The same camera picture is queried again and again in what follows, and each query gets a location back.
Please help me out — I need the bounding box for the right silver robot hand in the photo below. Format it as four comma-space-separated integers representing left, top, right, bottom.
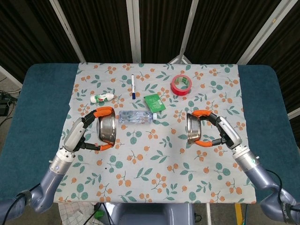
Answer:
192, 109, 243, 150

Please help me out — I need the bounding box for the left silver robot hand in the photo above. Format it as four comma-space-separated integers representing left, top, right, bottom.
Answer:
63, 106, 116, 152

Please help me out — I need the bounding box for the round metal bowl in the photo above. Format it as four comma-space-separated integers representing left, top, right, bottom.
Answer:
96, 108, 117, 149
186, 112, 203, 145

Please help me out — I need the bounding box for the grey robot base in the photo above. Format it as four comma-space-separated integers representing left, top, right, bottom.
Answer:
110, 202, 195, 225

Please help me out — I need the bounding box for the teal padded table cover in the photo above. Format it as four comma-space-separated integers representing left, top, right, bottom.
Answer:
0, 63, 300, 202

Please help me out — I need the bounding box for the small white yogurt bottle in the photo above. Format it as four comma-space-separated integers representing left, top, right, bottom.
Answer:
90, 92, 115, 103

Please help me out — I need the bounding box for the clear plastic water bottle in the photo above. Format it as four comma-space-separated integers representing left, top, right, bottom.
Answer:
119, 110, 158, 124

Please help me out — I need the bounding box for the red tape roll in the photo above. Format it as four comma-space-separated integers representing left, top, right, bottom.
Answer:
170, 74, 192, 96

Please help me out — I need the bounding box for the white marker blue cap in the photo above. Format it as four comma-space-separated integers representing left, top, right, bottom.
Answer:
130, 74, 136, 100

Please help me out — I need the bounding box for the green sachet packet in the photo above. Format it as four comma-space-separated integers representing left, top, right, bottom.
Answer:
143, 93, 166, 113

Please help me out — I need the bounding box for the white table leg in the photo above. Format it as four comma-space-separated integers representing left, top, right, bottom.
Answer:
205, 203, 212, 225

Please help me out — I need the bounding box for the grey metal stand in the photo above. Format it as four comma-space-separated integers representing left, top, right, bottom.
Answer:
168, 46, 193, 64

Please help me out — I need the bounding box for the floral printed tablecloth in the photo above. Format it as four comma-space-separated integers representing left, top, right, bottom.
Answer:
46, 62, 257, 204

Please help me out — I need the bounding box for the dark folding partition screen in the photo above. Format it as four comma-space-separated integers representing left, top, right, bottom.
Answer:
0, 0, 300, 118

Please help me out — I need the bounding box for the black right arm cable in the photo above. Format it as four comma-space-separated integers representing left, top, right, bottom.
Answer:
264, 168, 293, 225

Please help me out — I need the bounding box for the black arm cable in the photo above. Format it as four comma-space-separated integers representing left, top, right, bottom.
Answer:
0, 182, 41, 225
264, 168, 293, 225

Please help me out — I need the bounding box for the black power strip with cables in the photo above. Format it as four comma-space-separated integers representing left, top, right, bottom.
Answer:
0, 91, 18, 117

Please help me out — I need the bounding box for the grey cable strap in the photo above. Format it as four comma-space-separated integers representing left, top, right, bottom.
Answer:
17, 190, 33, 205

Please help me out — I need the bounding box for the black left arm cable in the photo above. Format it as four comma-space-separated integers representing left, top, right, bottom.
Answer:
0, 182, 41, 225

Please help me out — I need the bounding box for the black printed cable strap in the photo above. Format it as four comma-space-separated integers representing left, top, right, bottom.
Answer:
278, 201, 296, 224

